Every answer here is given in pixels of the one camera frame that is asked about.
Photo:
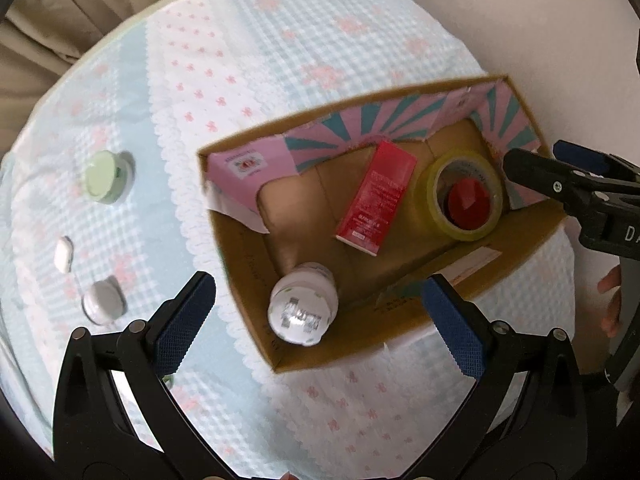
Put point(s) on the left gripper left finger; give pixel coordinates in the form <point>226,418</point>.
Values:
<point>114,417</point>

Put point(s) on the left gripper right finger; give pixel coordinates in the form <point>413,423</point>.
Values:
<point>524,417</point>

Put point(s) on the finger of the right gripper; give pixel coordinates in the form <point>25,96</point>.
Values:
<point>548,176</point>
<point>604,165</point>

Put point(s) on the grey jar black lid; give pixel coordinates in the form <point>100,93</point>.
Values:
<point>103,302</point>

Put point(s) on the white bottle green label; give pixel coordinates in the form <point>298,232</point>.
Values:
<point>303,304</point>

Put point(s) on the light green lid jar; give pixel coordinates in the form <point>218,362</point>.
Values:
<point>107,177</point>

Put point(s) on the person's right hand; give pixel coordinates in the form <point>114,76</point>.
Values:
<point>611,282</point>

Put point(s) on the yellow tape roll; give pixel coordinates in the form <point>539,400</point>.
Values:
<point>434,183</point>

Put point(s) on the red rectangular box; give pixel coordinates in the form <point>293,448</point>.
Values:
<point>375,205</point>

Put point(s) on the blue pink patterned bedspread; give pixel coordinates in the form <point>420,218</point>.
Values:
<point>167,83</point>

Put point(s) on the cardboard box pink flaps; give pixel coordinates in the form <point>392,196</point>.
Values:
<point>327,220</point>

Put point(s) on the beige curtain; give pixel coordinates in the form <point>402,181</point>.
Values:
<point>40,41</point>

